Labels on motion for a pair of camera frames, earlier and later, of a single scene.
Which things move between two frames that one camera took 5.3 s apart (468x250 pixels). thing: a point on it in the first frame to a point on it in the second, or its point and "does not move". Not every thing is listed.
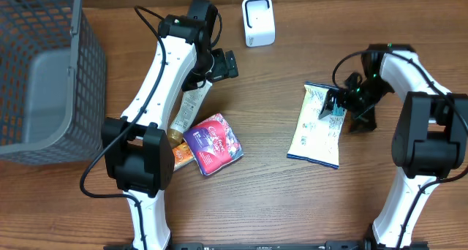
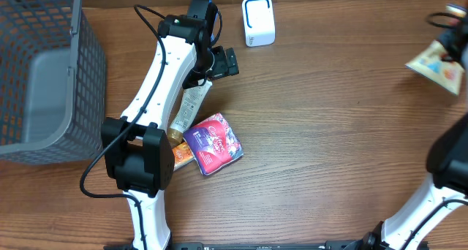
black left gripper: [226, 66] does not move
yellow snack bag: [317, 139] to [429, 64]
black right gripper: [367, 114] to [447, 35]
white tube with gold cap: [189, 103] does not move
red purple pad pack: [213, 144] does not move
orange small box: [183, 155] does not move
